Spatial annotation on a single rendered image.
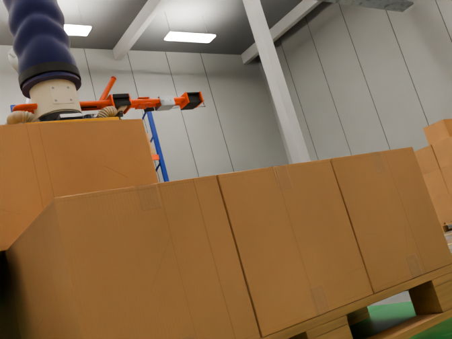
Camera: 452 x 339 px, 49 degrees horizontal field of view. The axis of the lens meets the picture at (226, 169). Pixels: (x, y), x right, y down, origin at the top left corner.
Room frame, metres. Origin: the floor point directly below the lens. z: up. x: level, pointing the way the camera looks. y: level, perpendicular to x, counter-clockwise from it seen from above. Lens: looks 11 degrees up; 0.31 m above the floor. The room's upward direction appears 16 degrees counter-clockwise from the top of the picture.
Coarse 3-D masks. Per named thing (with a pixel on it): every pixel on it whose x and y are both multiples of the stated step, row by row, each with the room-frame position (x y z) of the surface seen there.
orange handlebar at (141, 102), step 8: (24, 104) 1.69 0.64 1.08; (32, 104) 1.71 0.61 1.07; (80, 104) 1.82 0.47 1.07; (88, 104) 1.84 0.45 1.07; (96, 104) 1.86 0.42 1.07; (104, 104) 1.88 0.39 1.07; (136, 104) 2.00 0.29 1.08; (144, 104) 1.99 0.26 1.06; (152, 104) 2.04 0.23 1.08; (176, 104) 2.12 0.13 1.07; (32, 112) 1.75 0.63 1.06
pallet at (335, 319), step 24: (408, 288) 1.52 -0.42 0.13; (432, 288) 1.59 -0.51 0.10; (336, 312) 1.35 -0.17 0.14; (360, 312) 1.99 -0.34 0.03; (432, 312) 1.62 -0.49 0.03; (288, 336) 1.25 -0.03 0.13; (312, 336) 1.29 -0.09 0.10; (336, 336) 1.34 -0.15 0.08; (384, 336) 1.49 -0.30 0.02; (408, 336) 1.49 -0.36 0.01
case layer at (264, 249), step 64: (128, 192) 1.07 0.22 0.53; (192, 192) 1.16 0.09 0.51; (256, 192) 1.27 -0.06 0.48; (320, 192) 1.40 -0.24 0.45; (384, 192) 1.55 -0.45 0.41; (64, 256) 0.99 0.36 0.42; (128, 256) 1.05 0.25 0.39; (192, 256) 1.14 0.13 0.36; (256, 256) 1.24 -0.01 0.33; (320, 256) 1.36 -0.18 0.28; (384, 256) 1.49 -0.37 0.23; (448, 256) 1.66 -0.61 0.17; (0, 320) 1.72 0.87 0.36; (64, 320) 1.07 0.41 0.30; (128, 320) 1.04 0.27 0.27; (192, 320) 1.12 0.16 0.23; (256, 320) 1.22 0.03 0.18
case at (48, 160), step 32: (0, 128) 1.49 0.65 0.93; (32, 128) 1.56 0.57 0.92; (64, 128) 1.62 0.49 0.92; (96, 128) 1.69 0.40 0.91; (128, 128) 1.77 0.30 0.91; (0, 160) 1.48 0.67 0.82; (32, 160) 1.54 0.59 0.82; (64, 160) 1.61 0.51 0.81; (96, 160) 1.67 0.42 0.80; (128, 160) 1.75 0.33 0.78; (0, 192) 1.47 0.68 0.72; (32, 192) 1.53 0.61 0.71; (64, 192) 1.59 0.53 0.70; (0, 224) 1.46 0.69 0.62; (0, 256) 1.55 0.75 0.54
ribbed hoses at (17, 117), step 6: (102, 108) 1.78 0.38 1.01; (108, 108) 1.79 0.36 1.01; (114, 108) 1.81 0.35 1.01; (12, 114) 1.60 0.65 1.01; (18, 114) 1.60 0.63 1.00; (24, 114) 1.60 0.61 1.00; (30, 114) 1.61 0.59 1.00; (96, 114) 1.86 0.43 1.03; (102, 114) 1.77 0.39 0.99; (108, 114) 1.79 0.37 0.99; (114, 114) 1.82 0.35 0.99; (12, 120) 1.61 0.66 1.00; (18, 120) 1.61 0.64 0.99; (24, 120) 1.61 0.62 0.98; (30, 120) 1.62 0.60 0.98; (36, 120) 1.63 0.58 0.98
